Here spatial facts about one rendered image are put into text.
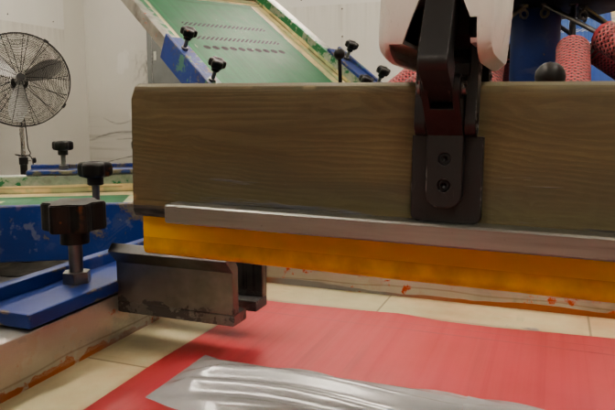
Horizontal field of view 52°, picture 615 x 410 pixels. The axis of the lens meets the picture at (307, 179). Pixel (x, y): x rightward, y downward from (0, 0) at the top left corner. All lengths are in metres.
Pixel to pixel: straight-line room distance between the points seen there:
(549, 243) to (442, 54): 0.10
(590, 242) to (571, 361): 0.20
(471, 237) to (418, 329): 0.23
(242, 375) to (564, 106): 0.25
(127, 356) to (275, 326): 0.12
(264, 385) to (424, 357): 0.12
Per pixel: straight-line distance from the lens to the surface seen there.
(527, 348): 0.49
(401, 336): 0.50
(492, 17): 0.27
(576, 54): 1.04
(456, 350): 0.48
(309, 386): 0.40
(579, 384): 0.45
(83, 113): 5.90
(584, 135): 0.30
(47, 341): 0.45
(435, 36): 0.26
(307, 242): 0.34
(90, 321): 0.48
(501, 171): 0.30
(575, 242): 0.29
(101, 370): 0.46
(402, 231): 0.30
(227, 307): 0.45
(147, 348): 0.49
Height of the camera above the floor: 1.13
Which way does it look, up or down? 6 degrees down
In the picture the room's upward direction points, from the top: straight up
